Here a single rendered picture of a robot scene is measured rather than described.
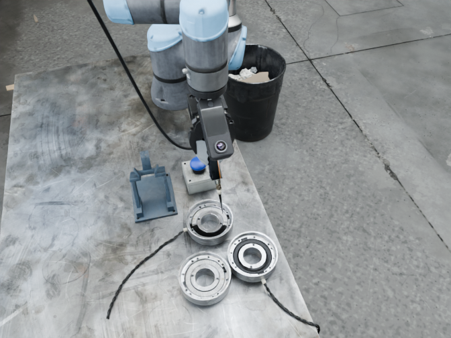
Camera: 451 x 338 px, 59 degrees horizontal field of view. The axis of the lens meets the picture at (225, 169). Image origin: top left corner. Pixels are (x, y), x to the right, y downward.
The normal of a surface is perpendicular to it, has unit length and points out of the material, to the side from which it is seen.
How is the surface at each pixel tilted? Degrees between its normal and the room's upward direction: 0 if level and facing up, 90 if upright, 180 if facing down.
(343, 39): 0
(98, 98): 0
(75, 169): 0
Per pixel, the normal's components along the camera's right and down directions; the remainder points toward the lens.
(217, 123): 0.16, -0.17
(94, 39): 0.00, -0.65
